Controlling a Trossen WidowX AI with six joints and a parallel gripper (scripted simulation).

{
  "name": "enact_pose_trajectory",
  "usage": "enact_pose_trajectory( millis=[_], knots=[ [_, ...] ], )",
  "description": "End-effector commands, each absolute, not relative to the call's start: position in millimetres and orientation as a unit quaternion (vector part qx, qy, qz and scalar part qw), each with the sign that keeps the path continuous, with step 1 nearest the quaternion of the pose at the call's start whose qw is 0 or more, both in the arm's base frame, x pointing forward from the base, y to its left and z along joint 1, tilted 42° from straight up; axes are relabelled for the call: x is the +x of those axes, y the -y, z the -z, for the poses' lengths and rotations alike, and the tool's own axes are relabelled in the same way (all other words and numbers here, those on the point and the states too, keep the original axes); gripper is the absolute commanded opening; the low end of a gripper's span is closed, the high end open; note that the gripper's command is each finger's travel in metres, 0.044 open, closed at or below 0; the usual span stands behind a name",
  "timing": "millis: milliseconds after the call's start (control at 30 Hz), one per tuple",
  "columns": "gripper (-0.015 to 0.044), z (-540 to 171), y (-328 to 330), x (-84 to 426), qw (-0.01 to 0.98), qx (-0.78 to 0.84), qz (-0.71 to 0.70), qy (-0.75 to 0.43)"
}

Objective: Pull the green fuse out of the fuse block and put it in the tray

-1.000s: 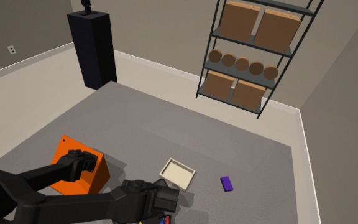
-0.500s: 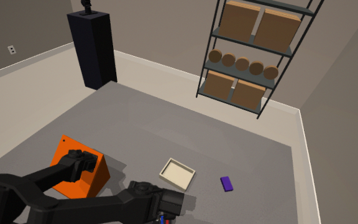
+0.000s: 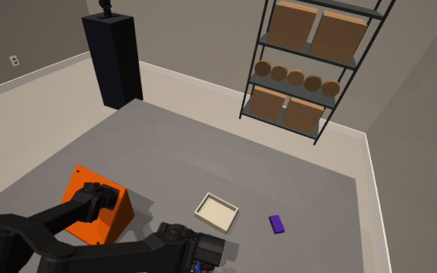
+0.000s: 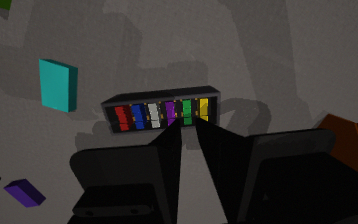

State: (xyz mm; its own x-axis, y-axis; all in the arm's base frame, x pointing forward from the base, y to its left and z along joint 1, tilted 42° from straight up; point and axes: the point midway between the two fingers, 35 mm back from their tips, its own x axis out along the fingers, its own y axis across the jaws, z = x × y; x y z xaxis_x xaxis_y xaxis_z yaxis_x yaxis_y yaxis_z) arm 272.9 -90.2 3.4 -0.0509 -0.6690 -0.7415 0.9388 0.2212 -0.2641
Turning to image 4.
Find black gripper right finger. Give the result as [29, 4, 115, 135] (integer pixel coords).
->
[195, 118, 336, 223]

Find teal rectangular block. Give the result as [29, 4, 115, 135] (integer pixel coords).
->
[39, 59, 78, 113]

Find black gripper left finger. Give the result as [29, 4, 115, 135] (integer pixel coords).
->
[69, 119, 182, 224]

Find yellow fuse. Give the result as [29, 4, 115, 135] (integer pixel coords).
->
[197, 97, 208, 121]

